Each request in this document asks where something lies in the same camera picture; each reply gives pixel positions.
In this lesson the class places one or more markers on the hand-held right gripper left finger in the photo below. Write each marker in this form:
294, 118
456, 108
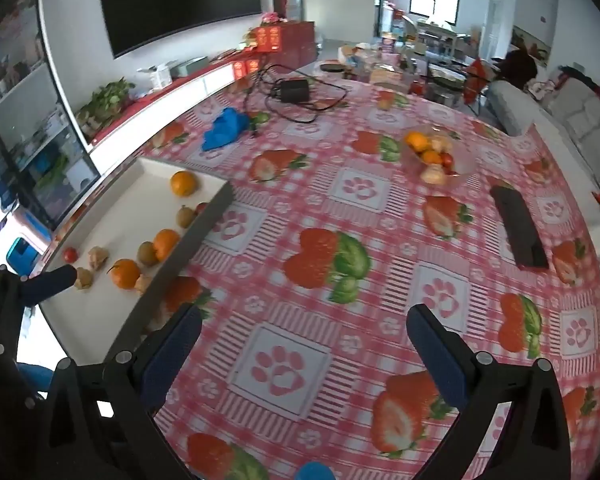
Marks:
172, 355

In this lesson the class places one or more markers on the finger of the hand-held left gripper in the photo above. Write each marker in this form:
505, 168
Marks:
52, 281

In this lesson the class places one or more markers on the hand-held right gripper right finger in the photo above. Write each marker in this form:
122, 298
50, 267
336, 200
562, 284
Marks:
437, 355

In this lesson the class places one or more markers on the white shallow cardboard box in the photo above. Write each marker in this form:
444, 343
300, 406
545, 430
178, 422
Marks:
130, 210

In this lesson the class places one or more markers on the clear glass bowl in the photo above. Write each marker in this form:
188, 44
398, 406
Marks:
462, 167

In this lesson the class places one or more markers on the blue plastic stool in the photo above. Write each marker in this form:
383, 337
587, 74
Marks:
22, 255

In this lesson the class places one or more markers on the brown kiwi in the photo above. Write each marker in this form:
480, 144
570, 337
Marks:
147, 253

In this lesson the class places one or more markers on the yellow-green fruit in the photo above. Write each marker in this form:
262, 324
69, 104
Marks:
184, 216

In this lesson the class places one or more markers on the smartphone in red case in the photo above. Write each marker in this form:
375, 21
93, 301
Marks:
517, 225

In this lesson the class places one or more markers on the glass display cabinet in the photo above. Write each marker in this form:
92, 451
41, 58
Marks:
30, 110

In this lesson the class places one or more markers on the green potted plant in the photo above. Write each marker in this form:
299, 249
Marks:
105, 100

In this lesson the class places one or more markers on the red checked strawberry tablecloth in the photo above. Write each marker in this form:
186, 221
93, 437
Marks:
330, 200

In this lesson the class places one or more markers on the white television console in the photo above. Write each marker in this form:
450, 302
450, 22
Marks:
180, 100

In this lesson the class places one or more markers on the open white carton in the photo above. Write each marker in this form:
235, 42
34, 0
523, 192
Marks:
155, 75

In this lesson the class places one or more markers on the blue cloth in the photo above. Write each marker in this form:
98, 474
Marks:
225, 127

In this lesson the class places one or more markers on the grey tissue box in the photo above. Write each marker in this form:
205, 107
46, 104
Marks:
195, 66

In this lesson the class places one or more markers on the black metal rack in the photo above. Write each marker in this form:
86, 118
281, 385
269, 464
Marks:
445, 80

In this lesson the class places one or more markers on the red bag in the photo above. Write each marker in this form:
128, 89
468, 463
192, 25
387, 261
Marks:
475, 80

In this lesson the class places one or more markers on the grey sofa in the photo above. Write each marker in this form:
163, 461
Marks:
575, 110

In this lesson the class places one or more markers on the small red carton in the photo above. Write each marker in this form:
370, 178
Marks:
252, 66
238, 69

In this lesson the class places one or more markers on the black power adapter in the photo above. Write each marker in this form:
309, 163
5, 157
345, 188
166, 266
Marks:
292, 91

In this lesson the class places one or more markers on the dark brown cloth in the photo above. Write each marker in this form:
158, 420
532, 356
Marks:
522, 62

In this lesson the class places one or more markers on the pile of food packets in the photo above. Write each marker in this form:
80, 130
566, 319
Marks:
360, 60

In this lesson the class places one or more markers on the white dining table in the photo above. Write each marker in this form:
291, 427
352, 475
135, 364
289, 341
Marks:
435, 35

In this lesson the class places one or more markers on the framed landscape painting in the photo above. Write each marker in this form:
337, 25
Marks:
530, 42

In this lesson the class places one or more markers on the stack of red gift boxes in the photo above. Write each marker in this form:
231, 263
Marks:
285, 40

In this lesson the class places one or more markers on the pink flower bouquet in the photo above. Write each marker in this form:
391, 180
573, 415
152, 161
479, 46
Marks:
271, 17

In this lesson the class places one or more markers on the white door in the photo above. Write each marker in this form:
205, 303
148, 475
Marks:
325, 0

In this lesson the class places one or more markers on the black wall television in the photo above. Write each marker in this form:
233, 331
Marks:
180, 0

